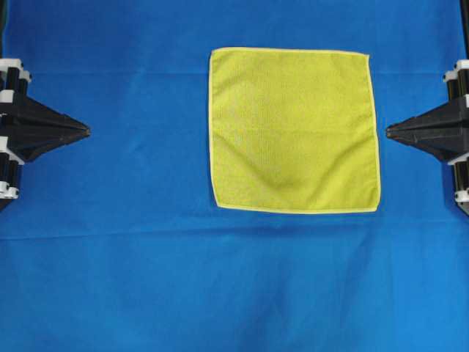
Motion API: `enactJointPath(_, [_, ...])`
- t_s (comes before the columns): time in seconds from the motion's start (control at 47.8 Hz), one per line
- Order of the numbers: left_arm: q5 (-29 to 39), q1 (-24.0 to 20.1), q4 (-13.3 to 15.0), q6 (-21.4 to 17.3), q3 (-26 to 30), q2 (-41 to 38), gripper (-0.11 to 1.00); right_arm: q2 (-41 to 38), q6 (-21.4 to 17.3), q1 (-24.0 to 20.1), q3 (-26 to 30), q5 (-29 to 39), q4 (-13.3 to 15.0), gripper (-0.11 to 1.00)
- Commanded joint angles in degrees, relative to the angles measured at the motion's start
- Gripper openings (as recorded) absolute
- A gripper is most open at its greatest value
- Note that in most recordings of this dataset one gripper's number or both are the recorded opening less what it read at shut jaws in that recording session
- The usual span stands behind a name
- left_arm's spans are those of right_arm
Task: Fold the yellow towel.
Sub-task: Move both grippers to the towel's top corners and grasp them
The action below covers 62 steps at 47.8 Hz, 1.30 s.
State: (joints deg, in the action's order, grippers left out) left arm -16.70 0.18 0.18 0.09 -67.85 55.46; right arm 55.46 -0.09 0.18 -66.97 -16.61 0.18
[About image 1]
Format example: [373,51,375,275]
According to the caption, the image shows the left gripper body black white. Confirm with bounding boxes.
[1,58,32,200]

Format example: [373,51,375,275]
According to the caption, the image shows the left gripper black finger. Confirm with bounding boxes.
[10,126,91,162]
[11,95,90,133]

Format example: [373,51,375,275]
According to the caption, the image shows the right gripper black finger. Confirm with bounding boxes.
[386,95,468,133]
[386,128,468,162]

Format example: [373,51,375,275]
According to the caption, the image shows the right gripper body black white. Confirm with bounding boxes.
[443,59,468,204]

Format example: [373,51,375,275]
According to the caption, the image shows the yellow-green microfiber towel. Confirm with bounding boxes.
[207,47,382,214]

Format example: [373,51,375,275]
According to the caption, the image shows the blue table cloth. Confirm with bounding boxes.
[1,1,468,351]

